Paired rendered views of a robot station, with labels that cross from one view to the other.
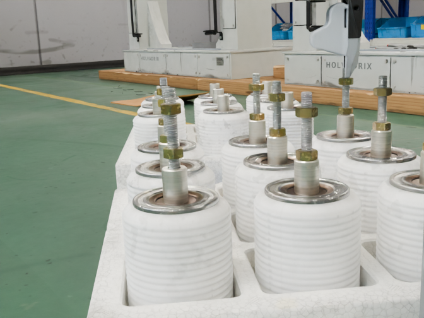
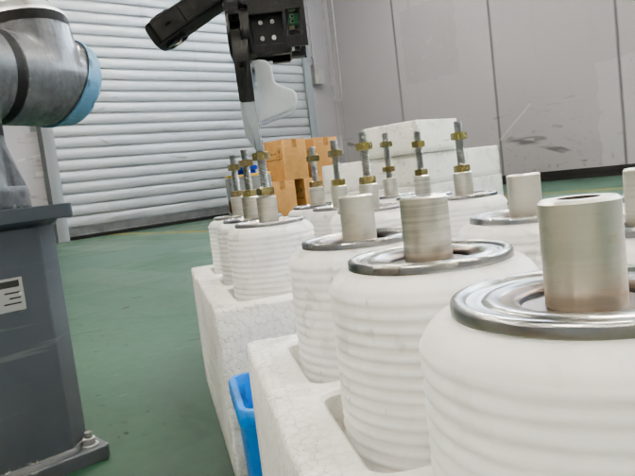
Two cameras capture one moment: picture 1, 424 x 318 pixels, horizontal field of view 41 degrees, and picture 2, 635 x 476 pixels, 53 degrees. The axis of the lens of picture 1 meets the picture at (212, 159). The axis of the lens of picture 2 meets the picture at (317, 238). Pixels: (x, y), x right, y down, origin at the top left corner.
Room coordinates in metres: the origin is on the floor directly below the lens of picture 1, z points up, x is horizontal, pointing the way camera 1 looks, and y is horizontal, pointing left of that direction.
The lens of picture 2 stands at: (1.43, -0.23, 0.30)
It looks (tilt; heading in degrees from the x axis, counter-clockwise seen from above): 5 degrees down; 172
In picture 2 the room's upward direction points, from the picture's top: 7 degrees counter-clockwise
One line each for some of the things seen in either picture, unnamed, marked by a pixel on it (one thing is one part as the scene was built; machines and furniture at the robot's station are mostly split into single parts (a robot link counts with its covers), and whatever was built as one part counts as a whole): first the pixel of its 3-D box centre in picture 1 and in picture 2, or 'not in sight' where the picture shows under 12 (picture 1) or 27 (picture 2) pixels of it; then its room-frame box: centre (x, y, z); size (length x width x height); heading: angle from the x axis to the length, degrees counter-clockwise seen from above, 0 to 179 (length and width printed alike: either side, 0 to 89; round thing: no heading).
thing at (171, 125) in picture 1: (172, 132); (386, 158); (0.47, 0.03, 0.31); 0.01 x 0.01 x 0.08
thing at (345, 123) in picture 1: (345, 127); (267, 211); (0.73, -0.18, 0.26); 0.02 x 0.02 x 0.03
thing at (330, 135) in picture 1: (345, 136); (269, 223); (0.73, -0.18, 0.25); 0.08 x 0.08 x 0.01
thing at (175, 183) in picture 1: (175, 185); (390, 188); (0.47, 0.03, 0.26); 0.02 x 0.02 x 0.03
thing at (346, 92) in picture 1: (345, 96); (263, 175); (0.73, -0.18, 0.30); 0.01 x 0.01 x 0.08
